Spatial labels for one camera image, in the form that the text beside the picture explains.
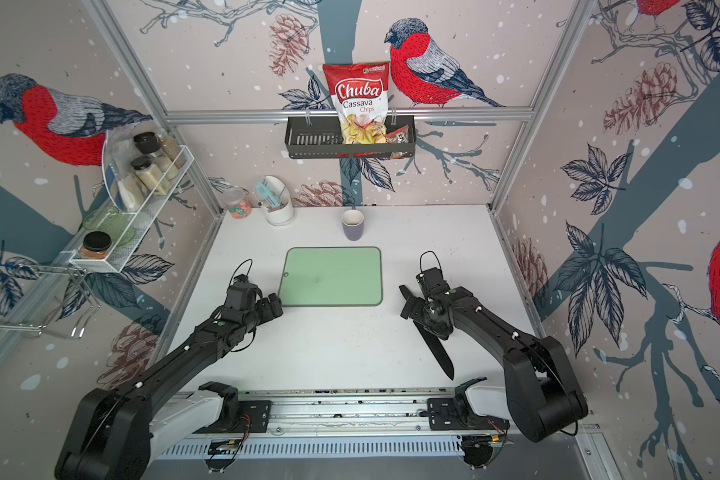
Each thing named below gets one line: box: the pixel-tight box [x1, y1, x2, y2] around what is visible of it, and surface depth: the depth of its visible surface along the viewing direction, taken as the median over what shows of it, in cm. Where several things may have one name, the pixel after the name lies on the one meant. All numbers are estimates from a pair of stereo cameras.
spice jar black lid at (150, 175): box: [131, 156, 170, 196], surface depth 78 cm
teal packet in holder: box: [255, 182, 281, 209], surface depth 106 cm
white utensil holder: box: [263, 175, 294, 227], surface depth 113 cm
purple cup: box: [342, 209, 365, 241], surface depth 112 cm
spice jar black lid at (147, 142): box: [133, 131, 161, 154], surface depth 81 cm
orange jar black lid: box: [81, 231, 112, 260], surface depth 61 cm
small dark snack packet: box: [385, 125, 409, 144], surface depth 88 cm
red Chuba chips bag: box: [322, 61, 390, 145], surface depth 83 cm
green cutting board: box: [278, 246, 383, 306], surface depth 103 cm
